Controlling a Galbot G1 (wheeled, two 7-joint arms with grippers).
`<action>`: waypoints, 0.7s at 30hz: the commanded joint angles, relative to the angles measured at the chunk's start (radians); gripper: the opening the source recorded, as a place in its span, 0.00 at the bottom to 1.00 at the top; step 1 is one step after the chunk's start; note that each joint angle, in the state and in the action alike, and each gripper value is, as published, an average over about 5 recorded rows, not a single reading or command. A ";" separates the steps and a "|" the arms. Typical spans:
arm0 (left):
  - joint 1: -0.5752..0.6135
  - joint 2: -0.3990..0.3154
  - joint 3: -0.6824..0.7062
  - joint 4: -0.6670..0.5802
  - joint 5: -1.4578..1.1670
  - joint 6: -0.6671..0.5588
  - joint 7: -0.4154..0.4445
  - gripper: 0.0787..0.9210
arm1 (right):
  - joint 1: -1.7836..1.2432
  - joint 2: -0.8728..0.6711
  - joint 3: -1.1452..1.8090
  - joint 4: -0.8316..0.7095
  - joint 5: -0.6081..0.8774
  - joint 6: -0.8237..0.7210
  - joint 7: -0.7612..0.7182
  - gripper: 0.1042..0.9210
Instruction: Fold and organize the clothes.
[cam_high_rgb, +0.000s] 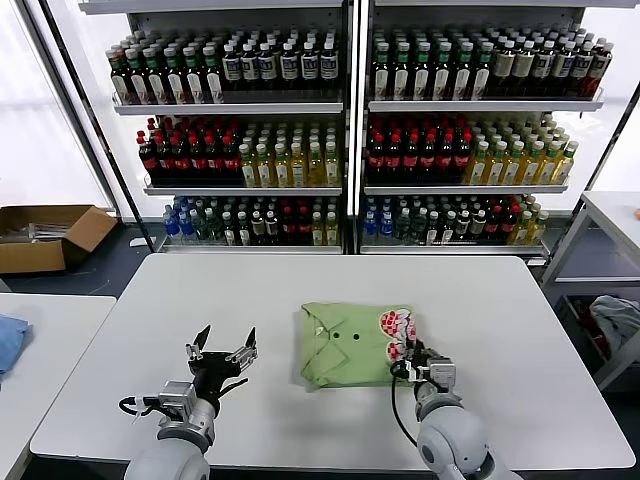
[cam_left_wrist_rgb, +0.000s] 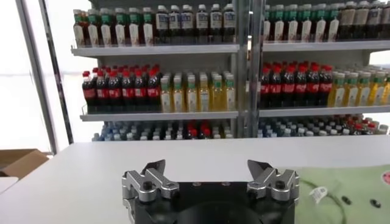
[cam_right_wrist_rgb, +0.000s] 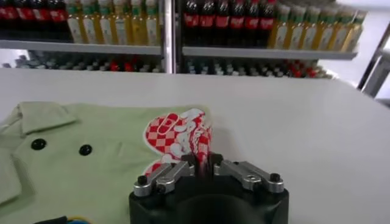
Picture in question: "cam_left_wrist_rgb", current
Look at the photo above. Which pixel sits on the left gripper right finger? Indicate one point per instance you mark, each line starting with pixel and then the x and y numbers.
pixel 274 185

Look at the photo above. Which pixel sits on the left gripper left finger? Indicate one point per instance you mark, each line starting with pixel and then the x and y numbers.
pixel 152 185

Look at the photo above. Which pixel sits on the light green t-shirt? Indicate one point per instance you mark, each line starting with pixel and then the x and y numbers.
pixel 350 188

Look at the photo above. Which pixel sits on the cola bottle red cap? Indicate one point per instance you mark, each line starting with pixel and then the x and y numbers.
pixel 89 94
pixel 313 88
pixel 115 93
pixel 102 93
pixel 141 92
pixel 265 89
pixel 128 93
pixel 300 88
pixel 153 92
pixel 193 133
pixel 275 89
pixel 325 87
pixel 207 132
pixel 288 89

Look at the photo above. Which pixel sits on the grey metal shelf unit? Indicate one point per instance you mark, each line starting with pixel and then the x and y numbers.
pixel 304 111
pixel 152 116

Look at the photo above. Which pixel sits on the brown cardboard box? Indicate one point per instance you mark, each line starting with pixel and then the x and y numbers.
pixel 21 161

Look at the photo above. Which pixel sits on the white side table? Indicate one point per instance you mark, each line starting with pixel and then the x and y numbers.
pixel 7 184

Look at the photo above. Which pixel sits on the dark tea bottle green neck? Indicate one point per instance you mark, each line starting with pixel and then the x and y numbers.
pixel 292 27
pixel 320 26
pixel 148 30
pixel 333 26
pixel 79 32
pixel 120 31
pixel 93 32
pixel 279 27
pixel 267 27
pixel 306 26
pixel 134 31
pixel 106 32

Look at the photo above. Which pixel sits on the dark bottle blue white label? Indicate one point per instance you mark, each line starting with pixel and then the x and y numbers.
pixel 188 25
pixel 175 25
pixel 216 23
pixel 385 20
pixel 374 21
pixel 229 23
pixel 161 25
pixel 202 24

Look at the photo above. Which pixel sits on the dark bottle beige label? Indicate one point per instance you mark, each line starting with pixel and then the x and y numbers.
pixel 347 22
pixel 361 22

